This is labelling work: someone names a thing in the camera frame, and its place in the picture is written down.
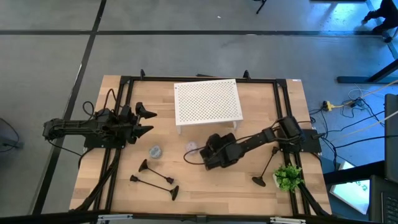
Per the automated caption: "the short black candlestick holder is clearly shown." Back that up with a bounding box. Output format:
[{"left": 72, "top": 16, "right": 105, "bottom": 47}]
[{"left": 138, "top": 159, "right": 175, "bottom": 185}]

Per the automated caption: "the black monitor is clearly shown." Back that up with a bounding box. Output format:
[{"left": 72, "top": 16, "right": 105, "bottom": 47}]
[{"left": 384, "top": 93, "right": 398, "bottom": 184}]

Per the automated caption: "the silver aluminium bracket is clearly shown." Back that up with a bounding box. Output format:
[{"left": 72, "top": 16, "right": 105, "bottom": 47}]
[
  {"left": 96, "top": 213, "right": 134, "bottom": 223},
  {"left": 269, "top": 217, "right": 307, "bottom": 224}
]

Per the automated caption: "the tall black candlestick holder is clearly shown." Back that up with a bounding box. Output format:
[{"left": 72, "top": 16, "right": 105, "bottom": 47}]
[{"left": 129, "top": 174, "right": 180, "bottom": 202}]

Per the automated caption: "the dark laptop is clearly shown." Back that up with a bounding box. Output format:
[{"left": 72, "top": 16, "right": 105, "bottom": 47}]
[{"left": 368, "top": 175, "right": 398, "bottom": 224}]

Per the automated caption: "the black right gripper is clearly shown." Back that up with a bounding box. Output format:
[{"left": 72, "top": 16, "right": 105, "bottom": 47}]
[{"left": 199, "top": 133, "right": 245, "bottom": 170}]

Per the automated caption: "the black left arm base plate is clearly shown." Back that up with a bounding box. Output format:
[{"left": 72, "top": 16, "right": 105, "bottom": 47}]
[{"left": 83, "top": 124, "right": 127, "bottom": 149}]

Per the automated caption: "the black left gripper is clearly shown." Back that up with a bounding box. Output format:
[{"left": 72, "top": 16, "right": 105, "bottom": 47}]
[{"left": 119, "top": 101, "right": 158, "bottom": 144}]

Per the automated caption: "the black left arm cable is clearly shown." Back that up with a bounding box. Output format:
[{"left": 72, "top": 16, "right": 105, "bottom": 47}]
[{"left": 82, "top": 88, "right": 121, "bottom": 118}]

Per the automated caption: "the black desk leg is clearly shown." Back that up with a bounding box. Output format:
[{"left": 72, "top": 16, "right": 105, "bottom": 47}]
[{"left": 337, "top": 58, "right": 398, "bottom": 84}]

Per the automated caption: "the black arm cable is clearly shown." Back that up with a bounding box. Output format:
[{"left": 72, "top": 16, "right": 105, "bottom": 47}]
[
  {"left": 182, "top": 118, "right": 290, "bottom": 166},
  {"left": 82, "top": 88, "right": 121, "bottom": 118}
]

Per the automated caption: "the white tablet screen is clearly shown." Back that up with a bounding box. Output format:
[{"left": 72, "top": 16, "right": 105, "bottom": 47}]
[{"left": 329, "top": 161, "right": 371, "bottom": 215}]

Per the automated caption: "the person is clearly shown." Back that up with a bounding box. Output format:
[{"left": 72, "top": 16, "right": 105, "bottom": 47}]
[{"left": 361, "top": 0, "right": 398, "bottom": 44}]

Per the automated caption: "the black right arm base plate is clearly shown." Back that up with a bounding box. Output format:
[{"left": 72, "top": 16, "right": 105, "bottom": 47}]
[{"left": 278, "top": 129, "right": 323, "bottom": 154}]

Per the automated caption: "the green plant in white pot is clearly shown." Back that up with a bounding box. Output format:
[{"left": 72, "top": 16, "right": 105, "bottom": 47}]
[{"left": 272, "top": 164, "right": 305, "bottom": 193}]

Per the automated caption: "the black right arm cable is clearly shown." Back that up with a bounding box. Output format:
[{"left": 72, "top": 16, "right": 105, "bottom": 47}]
[{"left": 182, "top": 118, "right": 290, "bottom": 166}]

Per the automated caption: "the medium black candlestick holder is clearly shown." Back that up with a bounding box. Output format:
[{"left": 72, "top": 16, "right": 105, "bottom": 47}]
[{"left": 251, "top": 146, "right": 280, "bottom": 188}]

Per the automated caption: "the black aluminium table frame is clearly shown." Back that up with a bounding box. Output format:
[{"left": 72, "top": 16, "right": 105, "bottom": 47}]
[{"left": 70, "top": 68, "right": 332, "bottom": 224}]

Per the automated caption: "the black tripod leg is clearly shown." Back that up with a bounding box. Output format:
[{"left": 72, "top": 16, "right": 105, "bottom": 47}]
[{"left": 252, "top": 0, "right": 268, "bottom": 15}]

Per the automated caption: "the white perforated metal shelf riser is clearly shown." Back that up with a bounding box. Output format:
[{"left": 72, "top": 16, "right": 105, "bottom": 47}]
[{"left": 173, "top": 78, "right": 244, "bottom": 135}]

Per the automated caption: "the grey floor box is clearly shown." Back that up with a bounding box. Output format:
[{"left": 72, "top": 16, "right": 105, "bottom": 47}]
[{"left": 0, "top": 136, "right": 25, "bottom": 150}]

